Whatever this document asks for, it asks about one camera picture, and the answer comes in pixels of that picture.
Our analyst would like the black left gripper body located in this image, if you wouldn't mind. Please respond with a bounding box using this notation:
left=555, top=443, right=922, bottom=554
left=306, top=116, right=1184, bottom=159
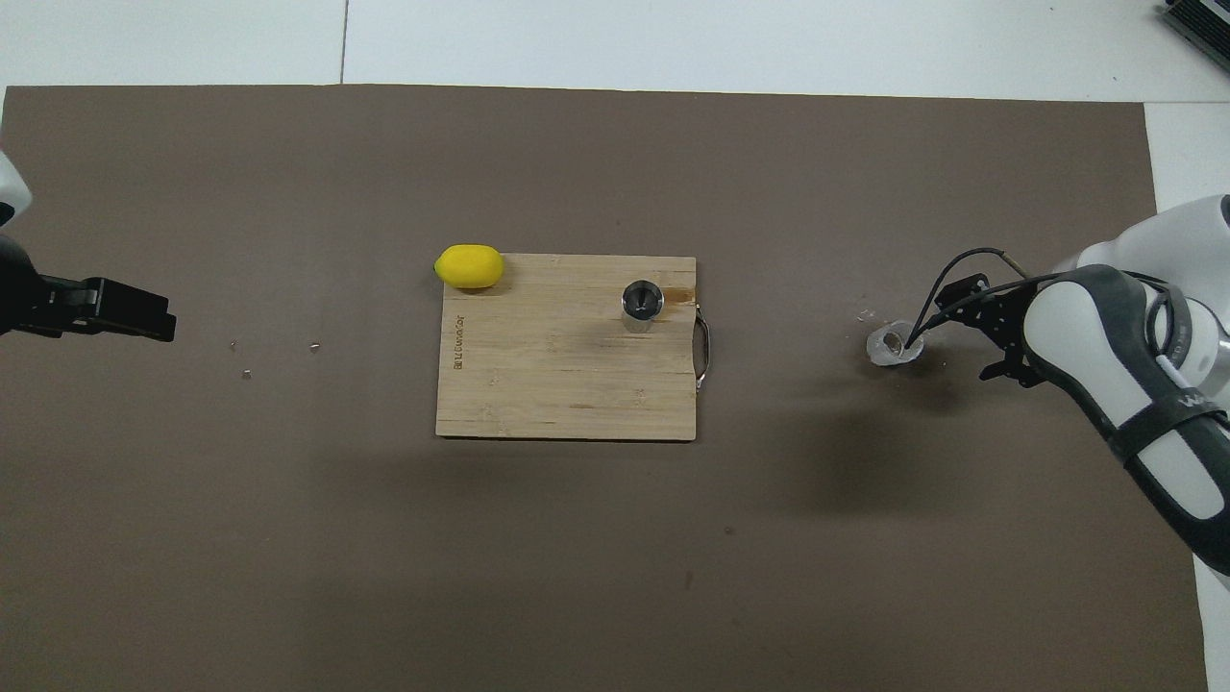
left=0, top=235, right=92, bottom=337

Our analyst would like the clear plastic cup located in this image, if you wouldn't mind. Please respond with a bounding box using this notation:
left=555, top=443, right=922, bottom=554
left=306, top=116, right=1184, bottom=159
left=867, top=320, right=925, bottom=369

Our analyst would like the steel double jigger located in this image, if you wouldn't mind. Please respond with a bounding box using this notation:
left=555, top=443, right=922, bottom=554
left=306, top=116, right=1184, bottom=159
left=621, top=280, right=665, bottom=334

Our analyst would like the yellow lemon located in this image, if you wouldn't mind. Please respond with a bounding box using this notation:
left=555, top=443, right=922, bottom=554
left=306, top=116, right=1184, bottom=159
left=433, top=244, right=505, bottom=291

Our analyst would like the grey ribbed metal device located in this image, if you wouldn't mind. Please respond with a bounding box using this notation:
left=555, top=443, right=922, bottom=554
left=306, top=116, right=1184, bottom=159
left=1158, top=0, right=1230, bottom=73

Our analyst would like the bamboo cutting board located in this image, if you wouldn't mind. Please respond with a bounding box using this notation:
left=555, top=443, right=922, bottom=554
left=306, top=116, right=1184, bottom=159
left=435, top=254, right=713, bottom=442

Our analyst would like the brown table mat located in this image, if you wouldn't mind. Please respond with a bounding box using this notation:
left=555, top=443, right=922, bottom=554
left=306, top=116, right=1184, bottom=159
left=0, top=85, right=1210, bottom=692

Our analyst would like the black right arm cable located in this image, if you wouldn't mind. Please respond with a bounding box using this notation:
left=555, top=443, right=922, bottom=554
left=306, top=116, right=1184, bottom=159
left=903, top=248, right=1169, bottom=349

